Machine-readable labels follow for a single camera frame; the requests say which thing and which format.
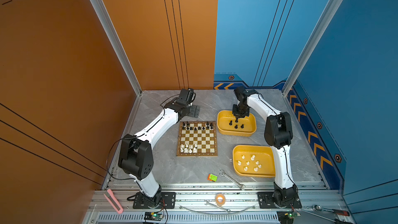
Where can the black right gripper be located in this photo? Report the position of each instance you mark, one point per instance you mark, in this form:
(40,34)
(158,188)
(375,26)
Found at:
(238,115)

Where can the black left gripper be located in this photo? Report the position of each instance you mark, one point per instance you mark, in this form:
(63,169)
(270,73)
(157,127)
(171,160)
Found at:
(194,110)

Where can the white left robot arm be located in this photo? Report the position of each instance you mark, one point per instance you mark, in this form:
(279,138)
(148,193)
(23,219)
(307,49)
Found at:
(136,156)

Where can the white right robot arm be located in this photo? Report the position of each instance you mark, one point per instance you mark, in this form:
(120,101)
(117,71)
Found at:
(278,132)

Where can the wooden chess board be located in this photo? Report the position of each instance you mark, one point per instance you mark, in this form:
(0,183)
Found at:
(197,139)

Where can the green circuit board left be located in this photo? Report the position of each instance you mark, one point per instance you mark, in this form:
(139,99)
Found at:
(153,217)

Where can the green circuit board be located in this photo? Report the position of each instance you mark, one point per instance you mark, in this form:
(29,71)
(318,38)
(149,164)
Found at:
(153,217)
(287,217)

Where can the green circuit board right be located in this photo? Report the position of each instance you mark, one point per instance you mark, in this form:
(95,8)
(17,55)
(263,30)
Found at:
(287,217)

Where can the yellow tray far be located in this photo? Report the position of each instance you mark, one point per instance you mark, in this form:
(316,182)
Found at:
(228,124)

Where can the yellow tray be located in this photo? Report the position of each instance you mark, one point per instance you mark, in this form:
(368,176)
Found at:
(253,161)
(228,124)

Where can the yellow tray near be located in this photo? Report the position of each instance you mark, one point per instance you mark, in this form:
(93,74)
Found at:
(253,161)

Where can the green orange small cube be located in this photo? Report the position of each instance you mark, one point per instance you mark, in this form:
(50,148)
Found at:
(212,177)

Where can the silver wrench on table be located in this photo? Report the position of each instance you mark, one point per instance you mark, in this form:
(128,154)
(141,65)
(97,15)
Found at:
(222,173)

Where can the tape roll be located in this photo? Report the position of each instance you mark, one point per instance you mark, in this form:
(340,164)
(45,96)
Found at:
(220,199)

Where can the pink utility knife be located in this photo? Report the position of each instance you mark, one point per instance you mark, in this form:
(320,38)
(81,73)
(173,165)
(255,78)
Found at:
(112,200)

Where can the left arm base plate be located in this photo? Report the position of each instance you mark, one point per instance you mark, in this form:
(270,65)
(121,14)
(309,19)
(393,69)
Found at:
(160,200)

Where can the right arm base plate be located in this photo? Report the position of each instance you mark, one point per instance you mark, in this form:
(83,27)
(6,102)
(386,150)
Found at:
(278,200)

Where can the silver wrench on rail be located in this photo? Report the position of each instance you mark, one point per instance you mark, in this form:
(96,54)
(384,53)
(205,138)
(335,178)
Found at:
(218,207)

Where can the red handled ratchet tool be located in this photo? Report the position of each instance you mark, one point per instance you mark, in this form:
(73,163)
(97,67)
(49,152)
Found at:
(319,208)

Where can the aluminium corner post left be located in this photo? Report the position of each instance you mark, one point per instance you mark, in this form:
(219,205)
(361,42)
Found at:
(109,28)

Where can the aluminium corner post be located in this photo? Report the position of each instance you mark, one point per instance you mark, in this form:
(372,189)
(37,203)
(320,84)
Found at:
(109,28)
(323,22)

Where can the aluminium corner post right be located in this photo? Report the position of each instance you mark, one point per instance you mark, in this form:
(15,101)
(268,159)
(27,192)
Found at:
(323,22)

